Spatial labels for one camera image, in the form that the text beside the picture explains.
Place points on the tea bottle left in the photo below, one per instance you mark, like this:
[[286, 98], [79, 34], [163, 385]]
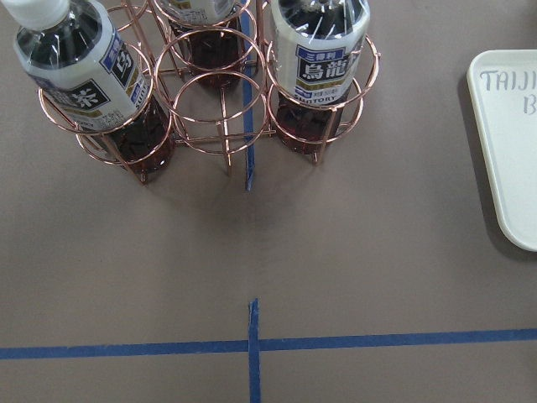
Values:
[[74, 53]]

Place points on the tea bottle back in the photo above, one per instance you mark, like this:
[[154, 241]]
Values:
[[208, 49]]

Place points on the cream bear tray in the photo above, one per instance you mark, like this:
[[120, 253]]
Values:
[[502, 86]]

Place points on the tea bottle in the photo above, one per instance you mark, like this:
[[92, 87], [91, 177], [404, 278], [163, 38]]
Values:
[[74, 53], [208, 49], [317, 46]]

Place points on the tea bottle middle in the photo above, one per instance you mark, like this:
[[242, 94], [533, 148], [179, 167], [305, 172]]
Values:
[[317, 46]]

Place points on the copper wire bottle rack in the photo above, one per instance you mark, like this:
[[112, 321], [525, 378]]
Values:
[[219, 112]]

